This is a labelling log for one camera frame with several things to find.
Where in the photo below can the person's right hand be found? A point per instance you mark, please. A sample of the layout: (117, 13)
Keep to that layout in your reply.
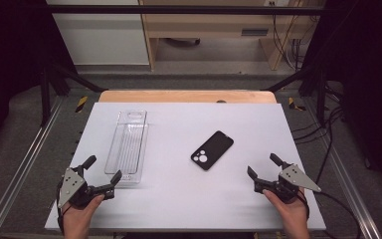
(291, 215)

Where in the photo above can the black curtain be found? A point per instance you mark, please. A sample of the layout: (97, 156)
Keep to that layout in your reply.
(371, 83)
(10, 56)

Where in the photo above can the white cabinet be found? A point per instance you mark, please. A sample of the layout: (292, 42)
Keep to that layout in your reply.
(102, 40)

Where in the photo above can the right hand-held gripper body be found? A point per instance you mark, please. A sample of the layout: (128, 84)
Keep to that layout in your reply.
(293, 179)

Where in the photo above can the clear plastic container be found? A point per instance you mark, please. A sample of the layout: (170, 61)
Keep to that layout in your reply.
(127, 149)

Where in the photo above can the yellow black tape strip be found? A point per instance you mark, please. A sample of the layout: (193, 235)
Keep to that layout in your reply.
(81, 103)
(294, 105)

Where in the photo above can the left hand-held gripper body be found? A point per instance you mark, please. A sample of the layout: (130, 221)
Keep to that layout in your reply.
(71, 187)

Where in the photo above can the black phone case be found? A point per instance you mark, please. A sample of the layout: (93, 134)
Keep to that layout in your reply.
(216, 147)

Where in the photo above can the aluminium rail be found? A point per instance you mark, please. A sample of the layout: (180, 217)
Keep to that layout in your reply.
(23, 159)
(344, 179)

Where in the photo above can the wooden table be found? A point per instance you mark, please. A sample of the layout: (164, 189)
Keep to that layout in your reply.
(179, 96)

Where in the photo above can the wooden desk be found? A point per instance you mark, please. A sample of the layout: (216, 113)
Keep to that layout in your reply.
(209, 25)

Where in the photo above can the person's left hand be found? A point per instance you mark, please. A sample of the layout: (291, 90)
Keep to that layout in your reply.
(78, 219)

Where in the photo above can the black horizontal frame bar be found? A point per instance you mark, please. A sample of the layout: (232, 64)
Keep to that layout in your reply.
(179, 9)

